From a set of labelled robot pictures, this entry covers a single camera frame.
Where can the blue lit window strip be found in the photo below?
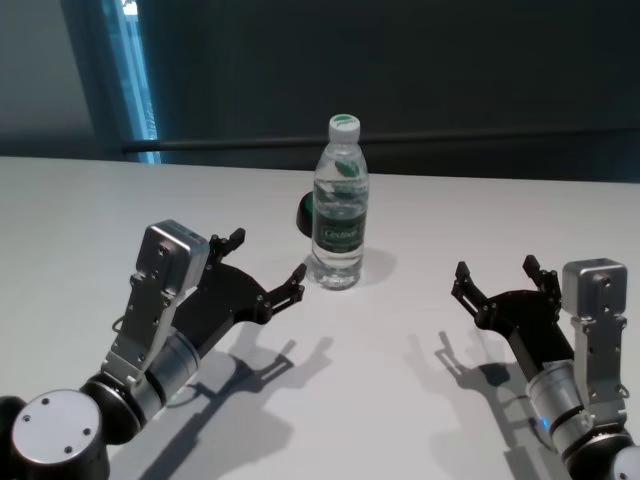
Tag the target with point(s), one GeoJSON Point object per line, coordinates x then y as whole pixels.
{"type": "Point", "coordinates": [132, 80]}

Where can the clear Cestbon water bottle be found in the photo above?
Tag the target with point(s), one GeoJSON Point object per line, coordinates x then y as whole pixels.
{"type": "Point", "coordinates": [339, 220]}

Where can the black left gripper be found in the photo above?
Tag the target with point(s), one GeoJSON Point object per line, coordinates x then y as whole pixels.
{"type": "Point", "coordinates": [220, 300]}

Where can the grey horizontal rail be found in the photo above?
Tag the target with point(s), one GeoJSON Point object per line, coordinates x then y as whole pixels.
{"type": "Point", "coordinates": [450, 141]}

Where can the green button on black base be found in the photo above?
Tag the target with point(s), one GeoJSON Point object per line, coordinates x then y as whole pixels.
{"type": "Point", "coordinates": [303, 215]}

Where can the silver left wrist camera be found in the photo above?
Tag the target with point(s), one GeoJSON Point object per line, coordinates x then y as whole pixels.
{"type": "Point", "coordinates": [160, 270]}

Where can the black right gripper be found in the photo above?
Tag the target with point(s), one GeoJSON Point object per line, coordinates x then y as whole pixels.
{"type": "Point", "coordinates": [530, 325]}

